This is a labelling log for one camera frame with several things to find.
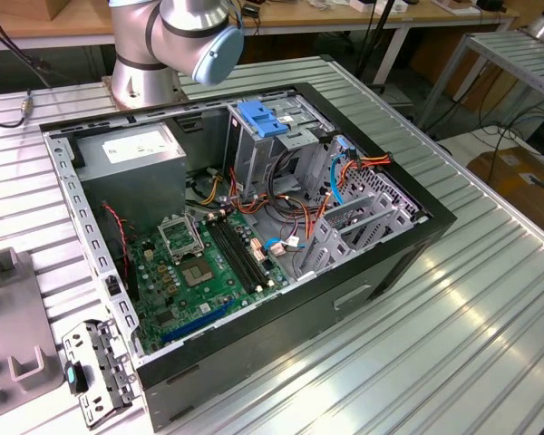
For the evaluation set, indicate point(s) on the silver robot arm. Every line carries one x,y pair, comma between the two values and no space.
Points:
136,27

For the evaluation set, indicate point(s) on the grey metal disk bay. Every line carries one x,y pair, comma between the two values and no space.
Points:
326,254

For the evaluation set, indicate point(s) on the black RAM slot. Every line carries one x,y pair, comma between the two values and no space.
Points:
229,256
247,249
235,254
241,252

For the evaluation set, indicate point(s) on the grey optical drive cage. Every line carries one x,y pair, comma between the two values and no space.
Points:
247,158

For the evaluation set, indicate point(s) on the blue plastic drive latch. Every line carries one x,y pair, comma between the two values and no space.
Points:
272,129
254,111

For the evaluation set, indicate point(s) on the CPU socket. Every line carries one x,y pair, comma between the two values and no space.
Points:
197,274

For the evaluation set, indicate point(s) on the green motherboard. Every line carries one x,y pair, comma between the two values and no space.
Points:
195,308

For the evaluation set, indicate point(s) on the blue expansion slot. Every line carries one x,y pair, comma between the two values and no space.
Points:
195,324

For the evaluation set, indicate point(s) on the black open PC case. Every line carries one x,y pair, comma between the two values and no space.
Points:
254,353

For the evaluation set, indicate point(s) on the grey power supply unit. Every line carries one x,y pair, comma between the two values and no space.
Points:
131,190

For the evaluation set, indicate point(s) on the black case fan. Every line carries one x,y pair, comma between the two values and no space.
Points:
118,258

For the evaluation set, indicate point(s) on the long wooden desk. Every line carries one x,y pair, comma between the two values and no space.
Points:
322,18

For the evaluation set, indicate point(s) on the brown cardboard box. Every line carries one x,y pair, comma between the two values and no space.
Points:
512,181

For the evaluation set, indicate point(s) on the black latch with blue tab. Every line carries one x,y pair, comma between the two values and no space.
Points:
79,378

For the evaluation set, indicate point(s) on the grey parts rack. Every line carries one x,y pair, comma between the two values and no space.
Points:
13,317

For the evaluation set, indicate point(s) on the small brown box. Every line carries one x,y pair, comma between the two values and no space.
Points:
56,9

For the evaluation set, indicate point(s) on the metal slat side table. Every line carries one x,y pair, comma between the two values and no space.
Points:
539,72

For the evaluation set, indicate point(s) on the metal expansion bracket cover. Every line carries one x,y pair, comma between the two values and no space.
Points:
113,362

